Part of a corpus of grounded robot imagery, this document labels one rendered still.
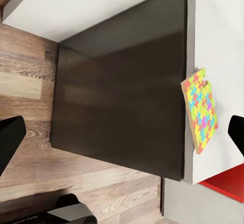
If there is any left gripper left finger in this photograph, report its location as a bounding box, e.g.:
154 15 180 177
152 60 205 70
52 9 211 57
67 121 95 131
0 115 26 176

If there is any jigsaw puzzle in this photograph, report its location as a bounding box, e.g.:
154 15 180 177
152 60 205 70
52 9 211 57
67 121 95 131
181 68 218 154

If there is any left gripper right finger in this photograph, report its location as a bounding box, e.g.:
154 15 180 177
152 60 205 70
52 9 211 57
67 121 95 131
228 115 244 156

